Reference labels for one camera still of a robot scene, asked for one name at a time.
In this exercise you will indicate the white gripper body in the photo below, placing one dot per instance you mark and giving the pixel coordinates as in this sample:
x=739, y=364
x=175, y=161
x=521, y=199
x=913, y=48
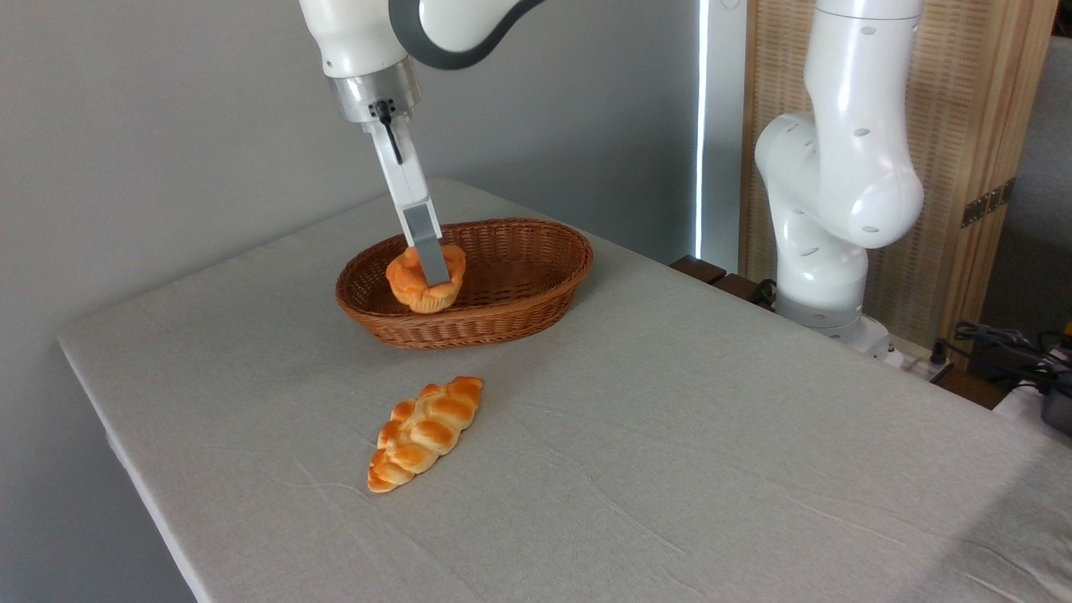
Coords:
x=394, y=155

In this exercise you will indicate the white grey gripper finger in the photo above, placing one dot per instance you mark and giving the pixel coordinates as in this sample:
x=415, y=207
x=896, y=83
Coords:
x=429, y=247

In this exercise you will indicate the orange muffin bread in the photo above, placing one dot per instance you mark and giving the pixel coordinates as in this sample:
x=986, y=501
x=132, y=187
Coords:
x=414, y=285

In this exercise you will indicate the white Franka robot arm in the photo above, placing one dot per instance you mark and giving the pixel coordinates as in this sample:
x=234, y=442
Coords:
x=846, y=167

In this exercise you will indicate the braided golden bread loaf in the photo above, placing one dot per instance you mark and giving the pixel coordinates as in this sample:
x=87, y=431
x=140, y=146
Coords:
x=423, y=435

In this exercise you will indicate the brown wicker oval basket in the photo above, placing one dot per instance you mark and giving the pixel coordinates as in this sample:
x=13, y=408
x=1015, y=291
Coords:
x=519, y=285

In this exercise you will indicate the dark brown wooden block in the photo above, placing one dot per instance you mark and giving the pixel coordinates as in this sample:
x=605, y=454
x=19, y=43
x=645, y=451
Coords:
x=698, y=268
x=737, y=287

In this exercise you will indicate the light grey tablecloth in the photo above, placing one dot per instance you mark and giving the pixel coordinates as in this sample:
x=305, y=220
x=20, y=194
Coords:
x=670, y=461

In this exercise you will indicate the white power strip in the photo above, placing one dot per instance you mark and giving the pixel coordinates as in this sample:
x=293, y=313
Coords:
x=917, y=362

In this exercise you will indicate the brass screen hinge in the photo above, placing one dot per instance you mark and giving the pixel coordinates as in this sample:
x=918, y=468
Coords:
x=988, y=203

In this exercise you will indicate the wooden woven folding screen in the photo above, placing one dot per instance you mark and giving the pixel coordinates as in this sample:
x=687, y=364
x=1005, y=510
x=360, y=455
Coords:
x=980, y=109

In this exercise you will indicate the dark grey box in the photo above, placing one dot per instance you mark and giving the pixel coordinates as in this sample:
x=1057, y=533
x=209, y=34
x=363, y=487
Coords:
x=1057, y=410

